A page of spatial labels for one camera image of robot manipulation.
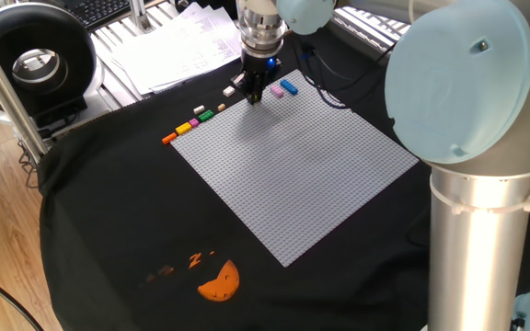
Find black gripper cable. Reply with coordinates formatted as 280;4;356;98
292;34;398;111

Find blue long Lego brick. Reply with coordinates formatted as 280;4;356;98
279;79;299;97

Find black computer keyboard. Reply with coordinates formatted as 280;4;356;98
64;0;133;29

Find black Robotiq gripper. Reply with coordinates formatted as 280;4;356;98
232;50;282;107

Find aluminium frame post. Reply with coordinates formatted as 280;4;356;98
129;0;154;33
0;17;50;165

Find white printed paper sheets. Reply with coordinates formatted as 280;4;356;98
94;2;243;96

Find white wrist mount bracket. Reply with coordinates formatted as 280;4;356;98
245;0;279;18

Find grey Lego baseplate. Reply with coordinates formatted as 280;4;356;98
170;68;420;268

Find black cloth with orange print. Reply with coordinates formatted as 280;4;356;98
37;20;530;331

